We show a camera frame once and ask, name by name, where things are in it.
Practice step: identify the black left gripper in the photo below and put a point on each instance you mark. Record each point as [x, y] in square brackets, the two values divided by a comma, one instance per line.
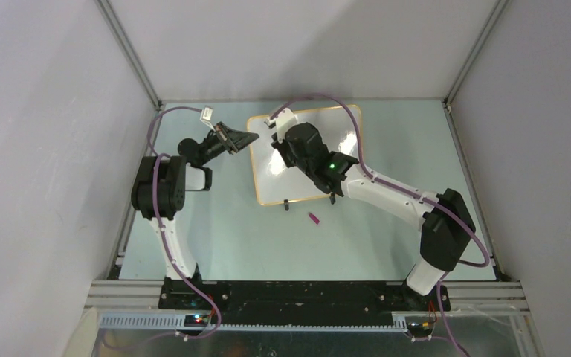
[233, 141]

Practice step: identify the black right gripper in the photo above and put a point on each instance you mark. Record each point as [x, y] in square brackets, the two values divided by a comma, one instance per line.
[282, 148]

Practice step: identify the yellow framed whiteboard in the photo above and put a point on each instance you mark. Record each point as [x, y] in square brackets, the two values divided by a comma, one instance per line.
[325, 145]

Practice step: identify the magenta marker cap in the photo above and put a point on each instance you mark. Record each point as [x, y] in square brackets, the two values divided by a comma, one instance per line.
[314, 218]

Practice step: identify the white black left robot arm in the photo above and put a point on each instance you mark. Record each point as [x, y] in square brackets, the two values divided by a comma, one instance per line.
[163, 181]

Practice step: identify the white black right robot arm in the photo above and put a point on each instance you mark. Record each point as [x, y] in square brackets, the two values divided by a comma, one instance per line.
[442, 219]

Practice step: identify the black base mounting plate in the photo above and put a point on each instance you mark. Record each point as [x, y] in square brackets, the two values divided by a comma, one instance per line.
[254, 303]

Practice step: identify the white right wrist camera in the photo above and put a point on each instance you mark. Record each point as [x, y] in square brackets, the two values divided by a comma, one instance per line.
[281, 121]

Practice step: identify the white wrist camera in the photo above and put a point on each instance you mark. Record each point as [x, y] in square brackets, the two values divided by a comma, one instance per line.
[281, 121]
[205, 117]

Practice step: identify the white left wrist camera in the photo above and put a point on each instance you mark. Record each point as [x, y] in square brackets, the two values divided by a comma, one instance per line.
[205, 117]

